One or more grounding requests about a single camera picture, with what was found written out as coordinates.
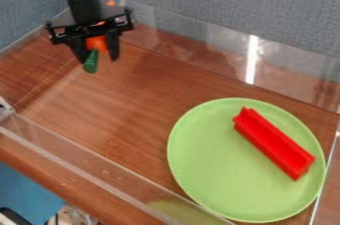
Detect red plastic block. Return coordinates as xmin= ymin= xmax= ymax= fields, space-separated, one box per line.
xmin=231 ymin=108 xmax=315 ymax=180

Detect green plate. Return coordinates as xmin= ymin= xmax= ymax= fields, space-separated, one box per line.
xmin=167 ymin=98 xmax=325 ymax=223

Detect clear acrylic enclosure wall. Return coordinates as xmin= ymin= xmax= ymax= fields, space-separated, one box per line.
xmin=0 ymin=4 xmax=340 ymax=225

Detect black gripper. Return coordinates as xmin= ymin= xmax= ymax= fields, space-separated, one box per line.
xmin=45 ymin=5 xmax=134 ymax=64

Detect orange toy carrot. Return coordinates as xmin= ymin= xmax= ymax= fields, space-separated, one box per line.
xmin=83 ymin=35 xmax=107 ymax=74

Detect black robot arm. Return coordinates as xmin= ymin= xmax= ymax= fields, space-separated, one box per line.
xmin=45 ymin=0 xmax=134 ymax=64

